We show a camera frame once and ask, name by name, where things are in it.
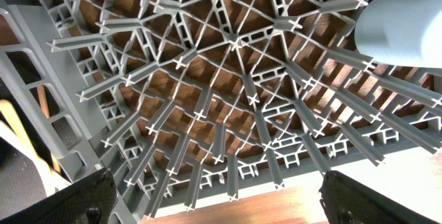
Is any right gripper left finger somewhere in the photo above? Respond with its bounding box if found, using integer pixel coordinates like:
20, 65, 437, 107
1, 168, 117, 224

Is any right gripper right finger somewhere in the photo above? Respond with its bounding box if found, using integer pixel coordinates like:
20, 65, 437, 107
319, 170, 434, 224

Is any wooden chopstick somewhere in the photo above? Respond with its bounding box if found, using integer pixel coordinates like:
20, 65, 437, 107
37, 86, 61, 174

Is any yellow plastic knife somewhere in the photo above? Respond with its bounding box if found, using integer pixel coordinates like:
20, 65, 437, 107
1, 100, 52, 173

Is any light blue cup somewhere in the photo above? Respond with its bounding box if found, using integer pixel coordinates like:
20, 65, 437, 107
354, 0, 441, 68

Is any grey dishwasher rack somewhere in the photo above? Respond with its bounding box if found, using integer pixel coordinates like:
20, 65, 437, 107
1, 0, 441, 223

